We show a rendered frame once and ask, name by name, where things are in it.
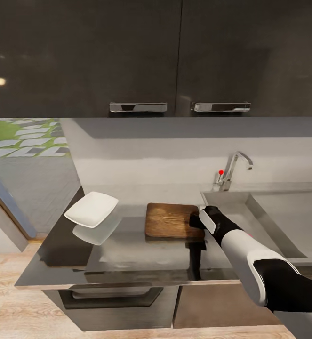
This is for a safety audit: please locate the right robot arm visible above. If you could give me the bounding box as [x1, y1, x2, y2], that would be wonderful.
[189, 206, 312, 339]

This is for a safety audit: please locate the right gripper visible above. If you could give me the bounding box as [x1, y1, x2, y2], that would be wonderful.
[189, 215, 207, 229]

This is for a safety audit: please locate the cutting board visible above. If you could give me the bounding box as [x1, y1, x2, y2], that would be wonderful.
[145, 203, 205, 240]

